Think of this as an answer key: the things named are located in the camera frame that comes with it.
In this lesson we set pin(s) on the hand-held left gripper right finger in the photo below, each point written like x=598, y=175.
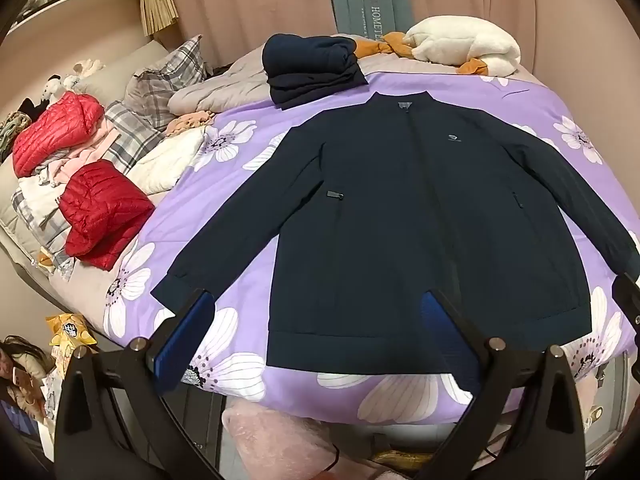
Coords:
x=440, y=320

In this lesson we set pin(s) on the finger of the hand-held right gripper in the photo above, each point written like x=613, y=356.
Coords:
x=629, y=300

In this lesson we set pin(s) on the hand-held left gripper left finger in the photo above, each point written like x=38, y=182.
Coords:
x=182, y=335

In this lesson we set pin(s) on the navy zip jacket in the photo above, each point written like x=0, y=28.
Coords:
x=380, y=210

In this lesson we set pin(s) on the folded dark navy clothes pile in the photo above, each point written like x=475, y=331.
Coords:
x=315, y=89

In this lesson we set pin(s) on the purple floral blanket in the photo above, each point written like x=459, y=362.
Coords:
x=240, y=280

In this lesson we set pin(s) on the yellow snack bag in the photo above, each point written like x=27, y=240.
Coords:
x=70, y=330

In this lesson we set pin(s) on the pink fluffy stool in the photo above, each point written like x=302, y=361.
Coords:
x=280, y=440

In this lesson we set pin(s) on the red down jacket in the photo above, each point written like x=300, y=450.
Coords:
x=100, y=210
x=55, y=130

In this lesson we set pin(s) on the cream quilted garment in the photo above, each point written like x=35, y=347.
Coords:
x=167, y=160

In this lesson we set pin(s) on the pink clothing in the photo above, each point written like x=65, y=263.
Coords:
x=97, y=145

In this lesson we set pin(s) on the small plaid pillow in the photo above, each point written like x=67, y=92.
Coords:
x=132, y=132

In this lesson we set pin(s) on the peach crumpled cloth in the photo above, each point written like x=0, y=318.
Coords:
x=190, y=121

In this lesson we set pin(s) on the grey quilt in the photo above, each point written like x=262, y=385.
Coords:
x=220, y=90

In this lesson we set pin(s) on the large plaid pillow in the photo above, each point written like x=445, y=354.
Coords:
x=165, y=72

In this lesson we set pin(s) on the white plush dog toy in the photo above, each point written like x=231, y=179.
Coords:
x=57, y=85

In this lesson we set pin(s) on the folded navy fleece garment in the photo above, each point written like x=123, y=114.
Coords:
x=305, y=52

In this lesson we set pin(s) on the beige tassel fringe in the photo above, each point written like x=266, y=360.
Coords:
x=157, y=7

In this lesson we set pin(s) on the beige curtain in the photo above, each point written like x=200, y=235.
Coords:
x=250, y=0

